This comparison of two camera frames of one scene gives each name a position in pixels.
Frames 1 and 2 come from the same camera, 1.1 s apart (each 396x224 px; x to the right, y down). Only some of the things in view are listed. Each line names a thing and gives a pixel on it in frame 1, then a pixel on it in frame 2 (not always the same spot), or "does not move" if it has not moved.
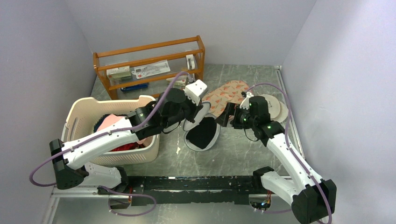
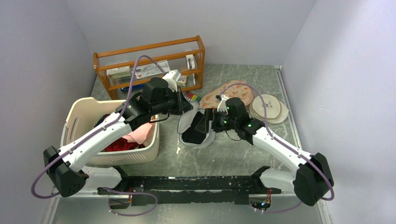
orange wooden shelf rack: (146, 70) does not move
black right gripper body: (238, 121) to (212, 115)
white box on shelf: (119, 75) does not move
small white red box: (180, 81) does not move
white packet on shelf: (150, 69) does not move
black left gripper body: (190, 110) to (175, 102)
